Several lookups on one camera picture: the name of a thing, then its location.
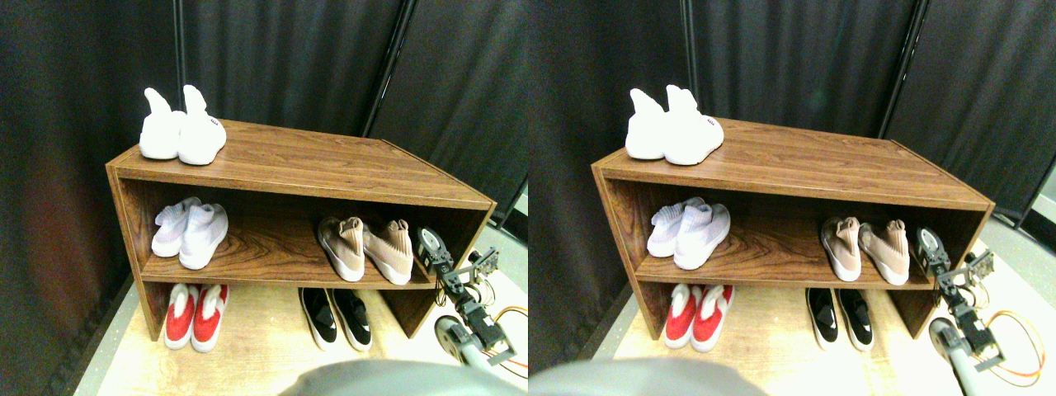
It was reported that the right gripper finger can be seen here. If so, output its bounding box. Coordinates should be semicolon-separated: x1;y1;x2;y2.
414;227;455;276
915;228;953;280

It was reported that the beige shoe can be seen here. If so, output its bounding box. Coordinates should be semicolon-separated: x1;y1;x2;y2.
858;219;912;286
820;216;863;283
318;216;366;283
363;219;415;286

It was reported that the black shoe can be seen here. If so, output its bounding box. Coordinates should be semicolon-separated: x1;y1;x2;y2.
330;289;374;353
805;288;842;351
299;287;340;346
837;289;876;353

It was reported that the curtain stand foot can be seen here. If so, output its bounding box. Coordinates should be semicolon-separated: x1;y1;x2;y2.
1015;160;1056;233

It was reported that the brown shoe rack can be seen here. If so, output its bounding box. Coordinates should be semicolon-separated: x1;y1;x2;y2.
591;117;997;340
106;119;499;342

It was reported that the curtain stand pole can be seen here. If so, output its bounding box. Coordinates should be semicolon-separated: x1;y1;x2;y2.
876;0;931;139
171;0;186;93
360;0;418;138
680;0;700;92

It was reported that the pale lilac shoe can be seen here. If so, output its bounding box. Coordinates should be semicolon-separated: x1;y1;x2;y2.
673;204;733;271
647;198;706;258
178;204;230;271
151;197;201;258

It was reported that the red shoe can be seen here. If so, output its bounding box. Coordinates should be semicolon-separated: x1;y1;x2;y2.
191;285;232;353
163;284;200;350
665;284;700;350
691;285;736;353

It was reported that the white shoe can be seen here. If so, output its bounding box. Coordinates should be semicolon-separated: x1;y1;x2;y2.
625;88;672;161
664;85;726;166
139;88;187;161
177;85;228;166

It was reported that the orange wire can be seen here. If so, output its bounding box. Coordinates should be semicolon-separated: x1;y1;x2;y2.
985;309;1048;389
492;305;529;382

